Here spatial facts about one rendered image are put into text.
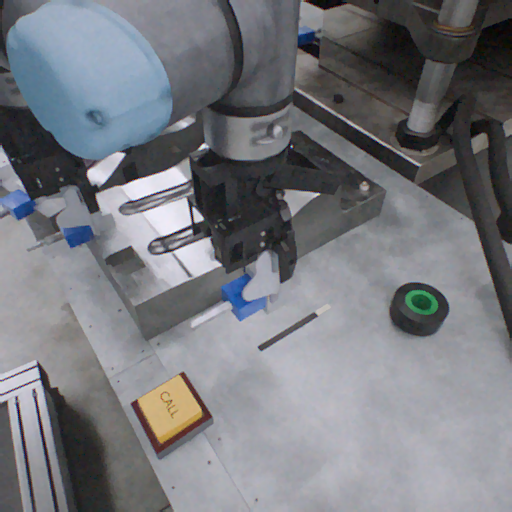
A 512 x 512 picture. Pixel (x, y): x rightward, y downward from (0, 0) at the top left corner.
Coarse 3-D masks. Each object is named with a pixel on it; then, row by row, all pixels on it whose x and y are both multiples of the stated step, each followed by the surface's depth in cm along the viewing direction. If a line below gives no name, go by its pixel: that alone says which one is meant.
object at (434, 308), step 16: (400, 288) 67; (416, 288) 67; (432, 288) 67; (400, 304) 65; (416, 304) 68; (432, 304) 65; (448, 304) 65; (400, 320) 65; (416, 320) 63; (432, 320) 63
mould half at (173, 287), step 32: (128, 192) 75; (288, 192) 69; (352, 192) 79; (384, 192) 79; (128, 224) 69; (160, 224) 69; (320, 224) 73; (352, 224) 80; (96, 256) 72; (160, 256) 64; (192, 256) 64; (128, 288) 60; (160, 288) 60; (192, 288) 63; (160, 320) 63
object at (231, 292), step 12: (252, 264) 54; (240, 276) 54; (252, 276) 53; (228, 288) 53; (240, 288) 53; (288, 288) 54; (228, 300) 52; (240, 300) 51; (252, 300) 51; (264, 300) 53; (288, 300) 56; (216, 312) 51; (240, 312) 51; (252, 312) 53; (192, 324) 50; (204, 324) 51
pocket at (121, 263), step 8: (128, 248) 66; (112, 256) 65; (120, 256) 66; (128, 256) 67; (136, 256) 66; (112, 264) 66; (120, 264) 66; (128, 264) 66; (136, 264) 66; (144, 264) 63; (112, 272) 64; (120, 272) 65; (128, 272) 65
